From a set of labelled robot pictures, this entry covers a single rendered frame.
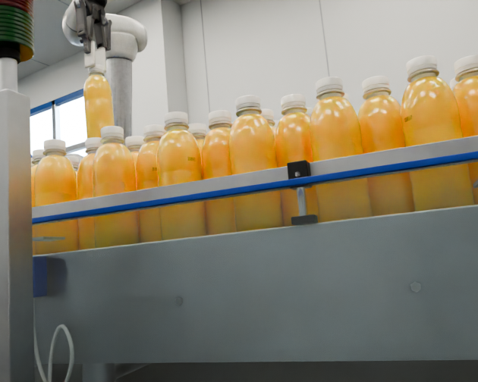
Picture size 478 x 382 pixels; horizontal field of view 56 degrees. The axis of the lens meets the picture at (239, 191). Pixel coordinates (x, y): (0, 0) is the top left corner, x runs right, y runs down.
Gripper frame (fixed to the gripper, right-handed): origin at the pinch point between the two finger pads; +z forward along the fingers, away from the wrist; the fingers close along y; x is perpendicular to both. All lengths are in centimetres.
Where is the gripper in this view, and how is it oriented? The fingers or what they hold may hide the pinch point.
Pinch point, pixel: (95, 57)
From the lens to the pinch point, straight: 132.4
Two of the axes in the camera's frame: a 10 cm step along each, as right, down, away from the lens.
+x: 9.3, -1.4, -3.4
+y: -3.6, -1.2, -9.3
